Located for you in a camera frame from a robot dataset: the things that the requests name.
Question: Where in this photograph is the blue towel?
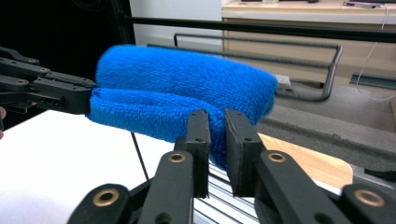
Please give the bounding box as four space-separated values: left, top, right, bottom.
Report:
86 44 279 172

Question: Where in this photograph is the white cabinet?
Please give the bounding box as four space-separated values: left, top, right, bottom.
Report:
129 0 223 48

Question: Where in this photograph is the thin white cable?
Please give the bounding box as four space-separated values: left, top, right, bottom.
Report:
355 6 396 102

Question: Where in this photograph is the black curtain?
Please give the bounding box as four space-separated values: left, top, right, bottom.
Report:
0 0 135 130

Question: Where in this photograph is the thin grey flat device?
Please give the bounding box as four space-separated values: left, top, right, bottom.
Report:
342 0 396 8

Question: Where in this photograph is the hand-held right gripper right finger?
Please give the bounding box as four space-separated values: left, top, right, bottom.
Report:
224 107 353 224

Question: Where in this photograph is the white table mat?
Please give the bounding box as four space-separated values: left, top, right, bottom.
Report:
0 109 260 224

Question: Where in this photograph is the black metal frame bar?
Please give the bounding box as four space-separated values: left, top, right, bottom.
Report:
122 16 396 44

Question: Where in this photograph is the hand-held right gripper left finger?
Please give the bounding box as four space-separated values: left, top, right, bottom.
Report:
137 108 212 224

